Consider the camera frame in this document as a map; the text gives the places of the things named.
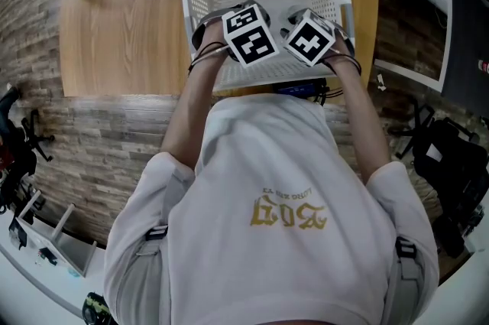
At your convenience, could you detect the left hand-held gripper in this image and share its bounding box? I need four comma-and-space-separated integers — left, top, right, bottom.
190, 0, 280, 69

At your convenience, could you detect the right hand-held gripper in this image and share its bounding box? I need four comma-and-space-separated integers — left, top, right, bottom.
280, 5, 356, 68

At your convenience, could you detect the person's right forearm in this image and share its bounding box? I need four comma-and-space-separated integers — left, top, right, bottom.
324, 36, 393, 187

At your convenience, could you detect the person's left forearm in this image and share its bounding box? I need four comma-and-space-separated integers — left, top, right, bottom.
160, 24, 230, 167

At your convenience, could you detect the dark blue electronic box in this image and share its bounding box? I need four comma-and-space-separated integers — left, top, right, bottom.
277, 80, 319, 99

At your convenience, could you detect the black office chair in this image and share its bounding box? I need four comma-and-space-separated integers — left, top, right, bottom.
0, 86, 55, 213
393, 97, 489, 259

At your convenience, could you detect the person's white printed t-shirt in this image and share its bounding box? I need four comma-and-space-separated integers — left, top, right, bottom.
102, 92, 440, 325

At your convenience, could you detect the black yellow device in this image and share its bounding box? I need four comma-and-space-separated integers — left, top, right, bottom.
82, 291, 112, 325

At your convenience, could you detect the black cable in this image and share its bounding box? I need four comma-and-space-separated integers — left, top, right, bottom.
186, 41, 231, 76
324, 51, 363, 78

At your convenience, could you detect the dark grey desk white frame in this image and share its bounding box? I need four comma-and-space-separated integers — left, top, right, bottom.
376, 0, 489, 118

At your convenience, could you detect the grey harness strap black buckle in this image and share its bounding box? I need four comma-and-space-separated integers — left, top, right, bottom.
135, 223, 171, 259
389, 235, 426, 325

